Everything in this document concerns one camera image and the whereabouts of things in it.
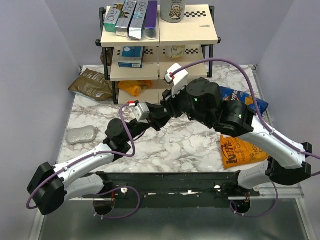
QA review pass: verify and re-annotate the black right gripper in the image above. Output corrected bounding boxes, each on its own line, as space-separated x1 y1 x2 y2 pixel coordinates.
159 80 212 128

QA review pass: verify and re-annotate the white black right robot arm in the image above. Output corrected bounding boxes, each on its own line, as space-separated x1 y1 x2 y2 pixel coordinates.
160 77 312 196

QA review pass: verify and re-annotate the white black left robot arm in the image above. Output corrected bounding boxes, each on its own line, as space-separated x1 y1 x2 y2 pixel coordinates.
26 102 171 215

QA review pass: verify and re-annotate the yellow orange snack packet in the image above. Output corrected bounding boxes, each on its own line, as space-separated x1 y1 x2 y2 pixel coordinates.
118 80 153 97

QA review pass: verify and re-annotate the blue Doritos chip bag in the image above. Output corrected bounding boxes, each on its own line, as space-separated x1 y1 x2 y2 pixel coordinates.
219 86 269 115

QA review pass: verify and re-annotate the cream printed mug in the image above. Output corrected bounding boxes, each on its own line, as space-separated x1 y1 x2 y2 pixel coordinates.
164 45 186 60

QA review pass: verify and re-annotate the beige three-tier shelf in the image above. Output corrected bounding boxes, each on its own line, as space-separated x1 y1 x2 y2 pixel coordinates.
95 4 221 104

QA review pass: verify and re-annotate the blue white carton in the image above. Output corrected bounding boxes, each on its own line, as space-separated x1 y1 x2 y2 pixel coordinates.
118 46 145 69

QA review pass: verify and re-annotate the silver glitter pouch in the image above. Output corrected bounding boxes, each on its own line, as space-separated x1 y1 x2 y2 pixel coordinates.
65 125 98 145

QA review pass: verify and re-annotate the orange snack bag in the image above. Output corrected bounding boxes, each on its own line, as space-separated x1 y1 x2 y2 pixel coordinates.
219 135 269 169

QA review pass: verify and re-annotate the brown foil pouch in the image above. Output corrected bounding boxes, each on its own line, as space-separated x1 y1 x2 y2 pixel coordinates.
68 69 113 102

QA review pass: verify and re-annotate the dark brown packet behind shelf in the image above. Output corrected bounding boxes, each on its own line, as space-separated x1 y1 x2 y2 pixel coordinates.
100 48 111 66

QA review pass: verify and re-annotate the purple box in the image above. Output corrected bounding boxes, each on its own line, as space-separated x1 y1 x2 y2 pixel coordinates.
144 0 158 40

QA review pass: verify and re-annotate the silver blue RIO box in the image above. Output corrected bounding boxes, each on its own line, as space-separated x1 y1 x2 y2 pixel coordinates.
128 0 149 40

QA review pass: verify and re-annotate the white cartoon mug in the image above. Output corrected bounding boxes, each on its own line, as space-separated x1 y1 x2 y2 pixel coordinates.
160 0 187 23

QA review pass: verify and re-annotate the teal RIO box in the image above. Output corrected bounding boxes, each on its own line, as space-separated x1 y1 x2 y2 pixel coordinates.
104 0 125 33

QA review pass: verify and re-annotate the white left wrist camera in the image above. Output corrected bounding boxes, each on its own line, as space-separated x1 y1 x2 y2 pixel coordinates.
133 101 150 123

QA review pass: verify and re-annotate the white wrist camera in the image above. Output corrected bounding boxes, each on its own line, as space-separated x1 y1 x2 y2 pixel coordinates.
133 101 150 123
164 63 189 98

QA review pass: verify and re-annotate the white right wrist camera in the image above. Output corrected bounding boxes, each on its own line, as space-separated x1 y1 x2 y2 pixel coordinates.
164 63 189 98

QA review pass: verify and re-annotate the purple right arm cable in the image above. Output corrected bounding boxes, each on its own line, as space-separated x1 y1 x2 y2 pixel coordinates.
168 58 320 177

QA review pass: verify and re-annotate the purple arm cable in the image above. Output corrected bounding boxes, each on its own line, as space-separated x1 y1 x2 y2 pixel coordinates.
168 58 320 177
26 100 137 210

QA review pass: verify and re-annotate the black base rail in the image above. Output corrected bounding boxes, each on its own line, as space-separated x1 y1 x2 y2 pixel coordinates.
51 171 261 209

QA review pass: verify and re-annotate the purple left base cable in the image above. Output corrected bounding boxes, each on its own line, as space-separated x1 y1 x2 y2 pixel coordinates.
92 185 142 221

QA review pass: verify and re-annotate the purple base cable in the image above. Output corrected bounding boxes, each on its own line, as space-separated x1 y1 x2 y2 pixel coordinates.
229 181 279 218
92 185 142 221

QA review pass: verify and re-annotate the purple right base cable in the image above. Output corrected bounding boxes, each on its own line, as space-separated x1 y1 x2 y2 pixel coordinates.
229 181 279 218

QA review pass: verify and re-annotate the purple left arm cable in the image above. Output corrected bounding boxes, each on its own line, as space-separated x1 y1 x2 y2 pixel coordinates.
26 100 137 210

